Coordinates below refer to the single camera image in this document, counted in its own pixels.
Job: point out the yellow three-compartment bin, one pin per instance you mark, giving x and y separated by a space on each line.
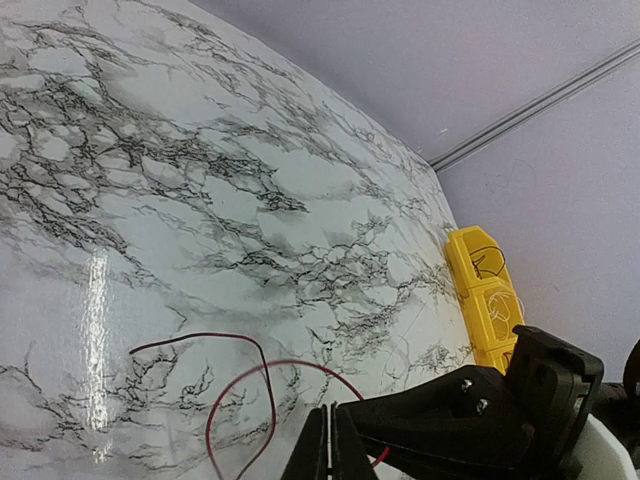
488 300

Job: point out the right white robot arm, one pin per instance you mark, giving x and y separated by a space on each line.
604 450

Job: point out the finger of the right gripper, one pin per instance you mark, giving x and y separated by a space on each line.
468 407
480 456

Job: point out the right aluminium frame post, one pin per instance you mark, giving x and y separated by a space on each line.
546 101

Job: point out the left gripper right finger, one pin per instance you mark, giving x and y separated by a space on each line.
349 460

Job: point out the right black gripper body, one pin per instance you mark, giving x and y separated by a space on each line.
556 384

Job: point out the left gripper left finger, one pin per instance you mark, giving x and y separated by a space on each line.
309 458

